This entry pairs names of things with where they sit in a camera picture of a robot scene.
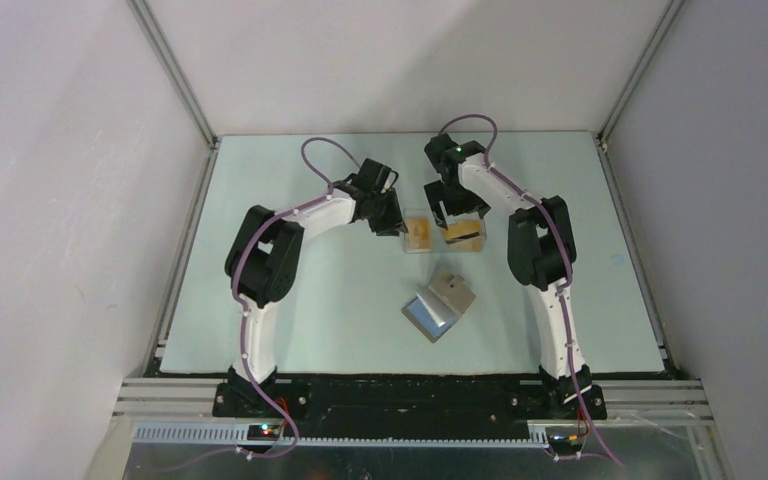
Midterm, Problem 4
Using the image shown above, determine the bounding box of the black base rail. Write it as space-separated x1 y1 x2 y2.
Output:
212 373 607 441

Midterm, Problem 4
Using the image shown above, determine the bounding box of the grey card holder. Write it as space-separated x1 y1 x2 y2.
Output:
401 269 477 343

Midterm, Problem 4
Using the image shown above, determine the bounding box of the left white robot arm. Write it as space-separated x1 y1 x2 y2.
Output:
225 158 406 417

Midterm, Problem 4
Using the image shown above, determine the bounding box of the grey cable duct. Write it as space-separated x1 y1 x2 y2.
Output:
133 423 551 449

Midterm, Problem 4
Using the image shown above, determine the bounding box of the clear plastic card box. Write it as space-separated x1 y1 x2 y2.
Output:
401 209 487 254

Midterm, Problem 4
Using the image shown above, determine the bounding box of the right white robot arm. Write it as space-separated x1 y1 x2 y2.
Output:
424 134 592 418

